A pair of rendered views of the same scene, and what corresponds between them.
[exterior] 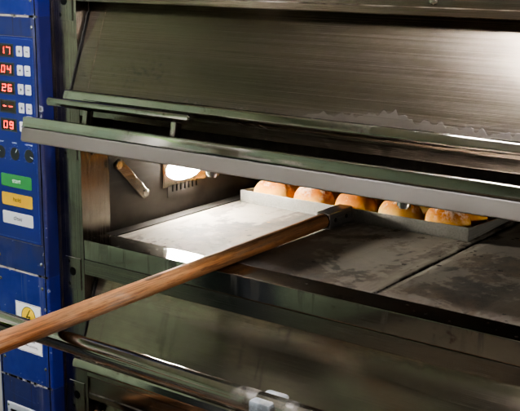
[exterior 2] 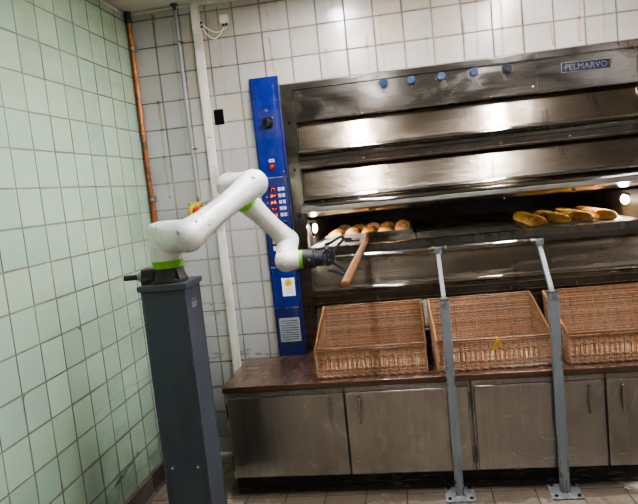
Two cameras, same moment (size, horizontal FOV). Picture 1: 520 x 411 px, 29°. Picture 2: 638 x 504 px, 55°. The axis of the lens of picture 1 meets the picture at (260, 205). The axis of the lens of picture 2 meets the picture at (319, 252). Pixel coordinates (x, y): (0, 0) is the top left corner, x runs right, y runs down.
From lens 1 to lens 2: 223 cm
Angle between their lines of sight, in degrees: 28
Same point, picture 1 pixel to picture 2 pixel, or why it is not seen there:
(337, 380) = (413, 265)
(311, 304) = (402, 244)
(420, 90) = (430, 175)
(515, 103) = (457, 173)
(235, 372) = (377, 274)
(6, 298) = (276, 279)
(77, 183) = (304, 230)
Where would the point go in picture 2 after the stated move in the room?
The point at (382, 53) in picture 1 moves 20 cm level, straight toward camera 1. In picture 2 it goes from (415, 167) to (435, 165)
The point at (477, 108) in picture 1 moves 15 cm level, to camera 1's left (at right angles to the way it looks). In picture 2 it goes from (447, 176) to (425, 178)
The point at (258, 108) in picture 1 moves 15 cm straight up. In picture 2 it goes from (379, 189) to (377, 161)
